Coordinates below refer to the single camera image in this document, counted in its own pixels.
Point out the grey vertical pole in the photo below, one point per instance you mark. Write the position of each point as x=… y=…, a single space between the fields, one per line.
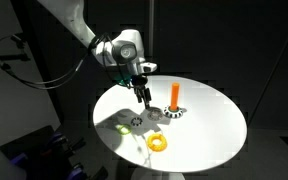
x=151 y=33

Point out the black stand pole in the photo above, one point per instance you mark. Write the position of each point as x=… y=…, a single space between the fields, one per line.
x=40 y=66

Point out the white table pedestal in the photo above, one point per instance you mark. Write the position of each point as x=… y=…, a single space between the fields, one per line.
x=157 y=175

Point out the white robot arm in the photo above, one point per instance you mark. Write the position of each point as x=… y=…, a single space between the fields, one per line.
x=74 y=20

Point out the teal camera mount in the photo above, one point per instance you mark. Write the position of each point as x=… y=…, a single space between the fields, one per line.
x=122 y=80

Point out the orange rod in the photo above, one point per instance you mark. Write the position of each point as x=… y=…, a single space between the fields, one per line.
x=175 y=95

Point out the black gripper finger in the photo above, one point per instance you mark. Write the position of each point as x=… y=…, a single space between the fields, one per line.
x=147 y=98
x=139 y=95

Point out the dark clamp tripod assembly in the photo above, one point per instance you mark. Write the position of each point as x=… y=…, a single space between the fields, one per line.
x=50 y=156

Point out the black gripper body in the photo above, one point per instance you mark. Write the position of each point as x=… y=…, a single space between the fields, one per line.
x=140 y=81

